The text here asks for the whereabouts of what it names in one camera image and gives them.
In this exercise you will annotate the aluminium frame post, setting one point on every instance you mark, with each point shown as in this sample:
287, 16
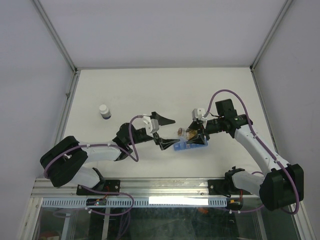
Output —
272, 31
54, 34

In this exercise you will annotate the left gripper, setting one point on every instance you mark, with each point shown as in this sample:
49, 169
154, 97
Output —
163, 143

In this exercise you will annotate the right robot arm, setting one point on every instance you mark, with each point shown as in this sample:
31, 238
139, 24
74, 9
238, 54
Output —
279, 184

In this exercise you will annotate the left aluminium frame post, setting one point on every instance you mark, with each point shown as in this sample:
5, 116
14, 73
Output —
54, 34

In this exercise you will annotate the clear bottle orange pills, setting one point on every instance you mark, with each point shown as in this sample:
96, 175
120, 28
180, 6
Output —
186, 133

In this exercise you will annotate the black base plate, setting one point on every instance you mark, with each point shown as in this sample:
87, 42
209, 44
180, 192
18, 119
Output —
107, 185
224, 188

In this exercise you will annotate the right aluminium frame post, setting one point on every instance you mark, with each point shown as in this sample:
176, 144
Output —
272, 31

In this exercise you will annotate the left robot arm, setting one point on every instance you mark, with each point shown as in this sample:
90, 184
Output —
65, 162

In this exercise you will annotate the aluminium mounting rail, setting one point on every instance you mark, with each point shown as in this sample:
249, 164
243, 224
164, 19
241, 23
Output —
136, 187

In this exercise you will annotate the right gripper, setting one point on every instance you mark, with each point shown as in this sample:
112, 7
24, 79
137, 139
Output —
198, 140

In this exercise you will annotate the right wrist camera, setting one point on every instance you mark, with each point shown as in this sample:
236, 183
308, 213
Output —
199, 114

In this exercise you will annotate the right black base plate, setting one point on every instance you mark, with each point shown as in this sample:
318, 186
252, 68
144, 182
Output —
224, 188

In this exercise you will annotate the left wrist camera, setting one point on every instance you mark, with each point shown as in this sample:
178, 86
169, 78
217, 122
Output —
151, 125

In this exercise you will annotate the white capped pill bottle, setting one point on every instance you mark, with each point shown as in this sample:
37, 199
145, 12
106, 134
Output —
105, 112

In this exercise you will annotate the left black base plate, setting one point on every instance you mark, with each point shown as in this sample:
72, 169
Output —
107, 185

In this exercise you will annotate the grey slotted cable duct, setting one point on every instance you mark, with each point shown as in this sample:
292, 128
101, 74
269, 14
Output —
142, 202

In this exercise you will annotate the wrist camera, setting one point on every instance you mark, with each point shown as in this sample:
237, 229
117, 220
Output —
151, 125
199, 114

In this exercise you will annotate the blue weekly pill organizer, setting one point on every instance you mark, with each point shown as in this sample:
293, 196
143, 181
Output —
183, 145

